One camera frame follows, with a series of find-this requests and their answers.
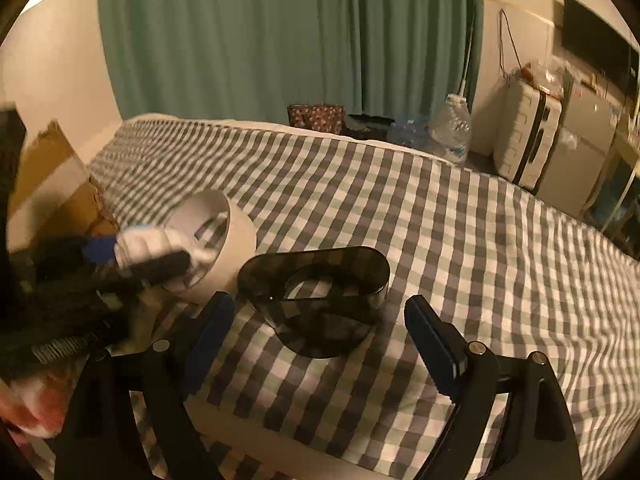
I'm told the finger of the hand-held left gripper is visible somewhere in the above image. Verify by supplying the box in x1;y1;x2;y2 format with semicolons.
95;251;192;295
37;234;123;272

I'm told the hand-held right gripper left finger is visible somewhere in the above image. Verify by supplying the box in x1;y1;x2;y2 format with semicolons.
52;291;237;480

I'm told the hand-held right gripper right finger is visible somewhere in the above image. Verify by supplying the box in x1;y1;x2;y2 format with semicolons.
404;295;583;480

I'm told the white tissue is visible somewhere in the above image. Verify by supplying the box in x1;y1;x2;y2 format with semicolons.
114;226;215;272

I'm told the white round desk organizer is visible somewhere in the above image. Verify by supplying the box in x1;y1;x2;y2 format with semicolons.
159;189;259;307

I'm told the dark translucent desk organizer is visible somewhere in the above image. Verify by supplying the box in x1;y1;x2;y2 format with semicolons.
237;246;392;360

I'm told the person's left forearm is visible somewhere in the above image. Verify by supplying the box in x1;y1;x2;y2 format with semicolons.
7;372;71;442

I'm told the grey white checkered blanket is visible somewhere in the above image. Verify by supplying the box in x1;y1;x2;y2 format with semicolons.
55;119;640;480

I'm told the brown cardboard box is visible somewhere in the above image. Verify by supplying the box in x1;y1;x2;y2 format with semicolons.
7;119;120;252

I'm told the pack of water bottles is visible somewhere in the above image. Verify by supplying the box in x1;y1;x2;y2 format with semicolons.
387;116;434;152

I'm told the patterned bag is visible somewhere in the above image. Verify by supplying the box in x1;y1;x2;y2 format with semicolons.
287;103;347;137

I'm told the clear water bottle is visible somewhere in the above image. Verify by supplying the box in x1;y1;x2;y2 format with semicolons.
429;92;474;167

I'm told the black bag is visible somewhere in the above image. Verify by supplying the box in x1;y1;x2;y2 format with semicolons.
345;113;397;143

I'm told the white suitcase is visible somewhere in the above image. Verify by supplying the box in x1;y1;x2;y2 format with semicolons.
492;80;565;195

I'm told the silver mini fridge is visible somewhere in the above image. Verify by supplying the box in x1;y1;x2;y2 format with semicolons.
537;67;632;222

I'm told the green curtain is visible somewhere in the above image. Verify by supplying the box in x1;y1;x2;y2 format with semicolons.
95;0;487;125

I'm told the white curtain wand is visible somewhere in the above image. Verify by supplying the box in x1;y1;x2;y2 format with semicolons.
459;12;477;97

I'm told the dark wall cable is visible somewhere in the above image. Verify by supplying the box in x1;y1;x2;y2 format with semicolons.
496;7;527;82

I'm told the black wall television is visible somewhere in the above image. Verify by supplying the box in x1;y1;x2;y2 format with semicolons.
561;0;640;95

